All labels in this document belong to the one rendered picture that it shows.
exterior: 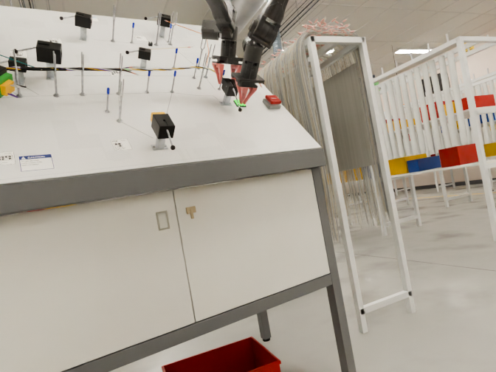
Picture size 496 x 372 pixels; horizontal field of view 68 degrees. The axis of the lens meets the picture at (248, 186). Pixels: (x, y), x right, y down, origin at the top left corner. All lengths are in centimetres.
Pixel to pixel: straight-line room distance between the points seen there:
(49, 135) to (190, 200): 42
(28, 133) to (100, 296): 48
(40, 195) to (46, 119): 29
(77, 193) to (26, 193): 11
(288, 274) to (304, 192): 30
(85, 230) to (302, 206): 73
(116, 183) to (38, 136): 25
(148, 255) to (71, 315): 24
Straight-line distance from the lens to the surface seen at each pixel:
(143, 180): 105
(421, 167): 428
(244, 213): 121
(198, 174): 110
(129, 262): 108
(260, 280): 125
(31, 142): 113
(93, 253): 106
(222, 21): 133
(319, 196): 141
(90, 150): 110
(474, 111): 362
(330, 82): 234
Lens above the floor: 75
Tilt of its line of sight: 1 degrees up
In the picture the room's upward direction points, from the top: 10 degrees counter-clockwise
